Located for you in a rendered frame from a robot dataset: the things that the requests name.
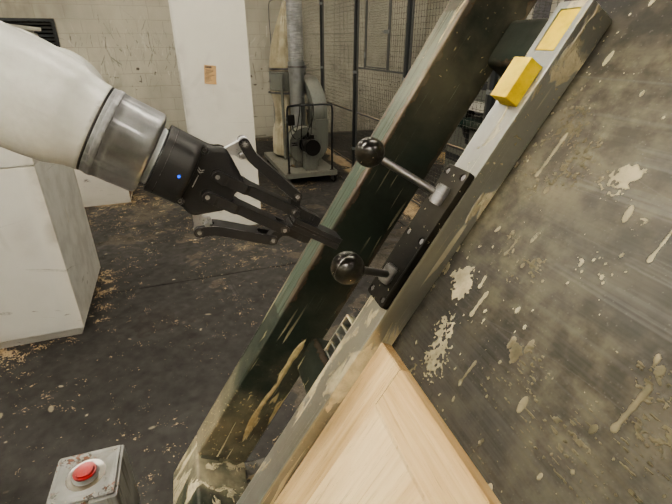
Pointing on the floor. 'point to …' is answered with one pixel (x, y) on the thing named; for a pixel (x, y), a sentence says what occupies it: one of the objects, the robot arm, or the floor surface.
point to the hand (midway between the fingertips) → (314, 230)
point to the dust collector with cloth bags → (313, 150)
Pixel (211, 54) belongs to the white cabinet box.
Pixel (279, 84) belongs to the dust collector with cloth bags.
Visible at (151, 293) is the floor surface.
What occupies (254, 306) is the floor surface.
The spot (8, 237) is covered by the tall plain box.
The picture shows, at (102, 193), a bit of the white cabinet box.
